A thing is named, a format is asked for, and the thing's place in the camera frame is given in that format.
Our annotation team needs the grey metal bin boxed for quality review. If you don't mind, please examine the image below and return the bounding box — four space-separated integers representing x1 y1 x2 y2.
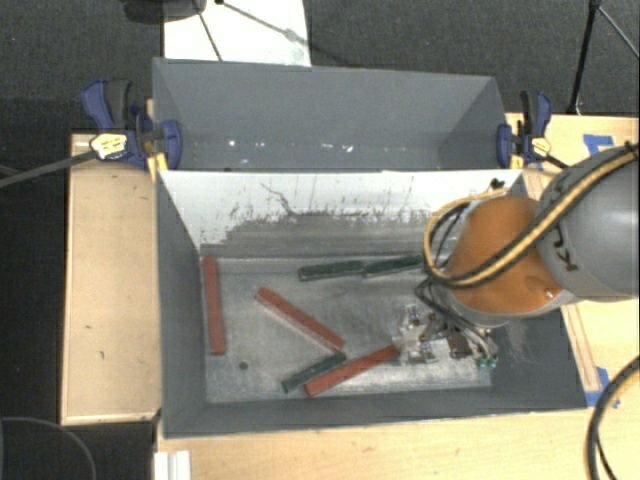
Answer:
151 56 589 439

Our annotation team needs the dark green flat block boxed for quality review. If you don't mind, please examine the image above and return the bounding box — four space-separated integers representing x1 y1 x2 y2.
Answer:
362 253 427 279
280 351 348 395
297 261 367 283

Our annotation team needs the red-brown flat block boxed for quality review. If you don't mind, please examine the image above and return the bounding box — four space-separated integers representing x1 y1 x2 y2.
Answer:
201 254 228 357
303 344 401 398
255 287 347 352

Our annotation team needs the pale wood board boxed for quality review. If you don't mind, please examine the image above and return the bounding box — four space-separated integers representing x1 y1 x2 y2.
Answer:
59 130 604 427

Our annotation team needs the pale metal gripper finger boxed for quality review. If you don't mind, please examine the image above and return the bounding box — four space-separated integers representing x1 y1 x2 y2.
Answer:
401 303 425 340
392 336 439 366

